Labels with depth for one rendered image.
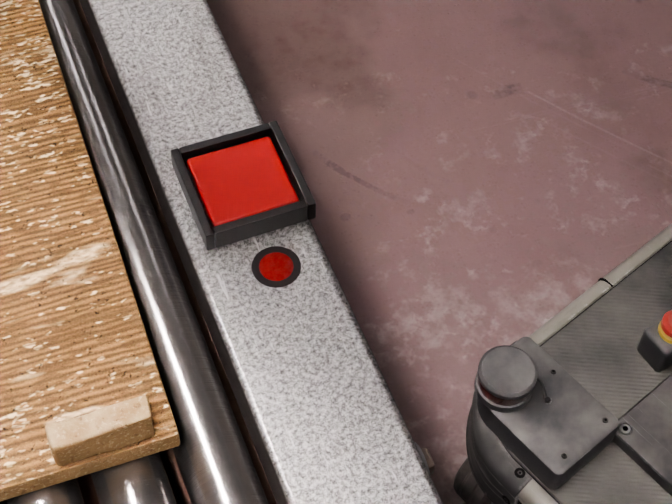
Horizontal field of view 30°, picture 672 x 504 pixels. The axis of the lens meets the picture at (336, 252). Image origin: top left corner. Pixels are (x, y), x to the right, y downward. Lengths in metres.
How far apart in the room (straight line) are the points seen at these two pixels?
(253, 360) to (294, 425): 0.05
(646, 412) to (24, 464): 0.96
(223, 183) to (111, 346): 0.14
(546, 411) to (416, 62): 0.87
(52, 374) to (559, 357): 0.93
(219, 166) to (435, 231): 1.14
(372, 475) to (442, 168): 1.33
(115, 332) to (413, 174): 1.30
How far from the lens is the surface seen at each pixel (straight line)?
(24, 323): 0.78
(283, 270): 0.81
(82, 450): 0.72
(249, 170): 0.84
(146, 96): 0.91
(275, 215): 0.81
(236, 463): 0.74
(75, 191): 0.83
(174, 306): 0.79
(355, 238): 1.94
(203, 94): 0.90
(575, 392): 1.52
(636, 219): 2.04
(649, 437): 1.54
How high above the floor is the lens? 1.59
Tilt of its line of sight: 56 degrees down
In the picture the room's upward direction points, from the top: 3 degrees clockwise
